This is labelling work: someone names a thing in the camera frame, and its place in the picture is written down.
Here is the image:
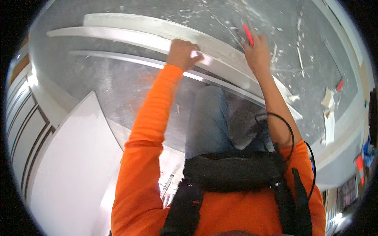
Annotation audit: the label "person's left hand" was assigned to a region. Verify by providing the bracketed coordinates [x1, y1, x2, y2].
[166, 39, 204, 72]

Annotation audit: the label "person's right hand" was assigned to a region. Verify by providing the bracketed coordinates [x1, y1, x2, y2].
[241, 32, 272, 75]

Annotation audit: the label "red carpenter pencil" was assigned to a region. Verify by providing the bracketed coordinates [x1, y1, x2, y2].
[242, 23, 255, 47]

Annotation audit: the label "narrow white trim board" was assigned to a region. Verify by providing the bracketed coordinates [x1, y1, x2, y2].
[47, 26, 260, 89]

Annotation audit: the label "wide white trim board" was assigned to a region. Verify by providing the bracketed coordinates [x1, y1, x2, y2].
[83, 13, 300, 104]

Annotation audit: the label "person's legs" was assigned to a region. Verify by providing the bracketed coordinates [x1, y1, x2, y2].
[184, 85, 271, 160]

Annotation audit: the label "long metal strip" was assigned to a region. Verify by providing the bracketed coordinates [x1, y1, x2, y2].
[69, 50, 303, 120]

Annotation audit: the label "pale wood offcut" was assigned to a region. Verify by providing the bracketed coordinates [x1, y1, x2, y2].
[321, 88, 335, 118]

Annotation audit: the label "metal step ladder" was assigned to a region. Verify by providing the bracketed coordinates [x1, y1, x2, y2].
[159, 173, 179, 208]

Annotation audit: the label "heap of blue red clutter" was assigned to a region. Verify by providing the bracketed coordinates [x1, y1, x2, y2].
[354, 134, 375, 186]

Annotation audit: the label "person's body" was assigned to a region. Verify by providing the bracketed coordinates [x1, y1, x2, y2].
[111, 139, 327, 236]

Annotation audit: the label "large white panel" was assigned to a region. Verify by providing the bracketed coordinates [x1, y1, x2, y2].
[29, 91, 124, 236]

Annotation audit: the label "white panelled door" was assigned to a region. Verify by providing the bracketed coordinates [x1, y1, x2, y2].
[5, 63, 57, 199]

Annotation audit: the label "black cable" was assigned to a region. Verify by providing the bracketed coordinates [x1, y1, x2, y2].
[254, 113, 317, 202]

